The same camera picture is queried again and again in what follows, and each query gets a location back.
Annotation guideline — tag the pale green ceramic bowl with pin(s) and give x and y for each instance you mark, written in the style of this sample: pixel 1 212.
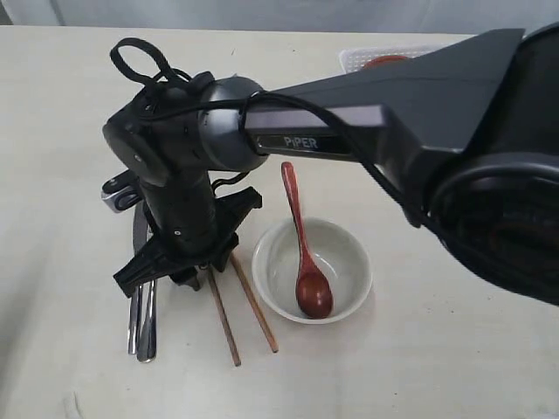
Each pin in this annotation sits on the pale green ceramic bowl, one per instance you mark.
pixel 339 255

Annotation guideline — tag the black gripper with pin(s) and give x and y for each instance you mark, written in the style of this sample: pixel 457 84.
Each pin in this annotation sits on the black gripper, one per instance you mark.
pixel 190 227

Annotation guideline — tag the brown wooden chopstick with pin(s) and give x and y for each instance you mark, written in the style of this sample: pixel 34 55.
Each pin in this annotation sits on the brown wooden chopstick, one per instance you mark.
pixel 223 319
pixel 254 304

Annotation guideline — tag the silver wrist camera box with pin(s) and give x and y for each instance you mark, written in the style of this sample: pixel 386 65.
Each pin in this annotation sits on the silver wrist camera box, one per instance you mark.
pixel 121 192

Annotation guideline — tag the dark brown round plate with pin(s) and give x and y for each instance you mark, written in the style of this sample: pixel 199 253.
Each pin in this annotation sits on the dark brown round plate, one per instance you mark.
pixel 383 60

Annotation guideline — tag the white perforated plastic basket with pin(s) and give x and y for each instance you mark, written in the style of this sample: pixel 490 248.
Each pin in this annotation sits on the white perforated plastic basket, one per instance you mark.
pixel 353 60

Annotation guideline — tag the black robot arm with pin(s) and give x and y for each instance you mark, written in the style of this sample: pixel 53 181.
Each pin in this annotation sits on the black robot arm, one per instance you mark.
pixel 464 139

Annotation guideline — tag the silver metal fork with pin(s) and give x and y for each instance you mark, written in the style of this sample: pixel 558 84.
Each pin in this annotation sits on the silver metal fork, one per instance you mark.
pixel 147 345

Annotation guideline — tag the dark brown wooden spoon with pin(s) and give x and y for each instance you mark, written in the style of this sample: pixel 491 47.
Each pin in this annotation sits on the dark brown wooden spoon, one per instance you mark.
pixel 312 289

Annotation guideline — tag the silver metal table knife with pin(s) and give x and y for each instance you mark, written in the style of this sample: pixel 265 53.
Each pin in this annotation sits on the silver metal table knife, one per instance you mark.
pixel 139 238

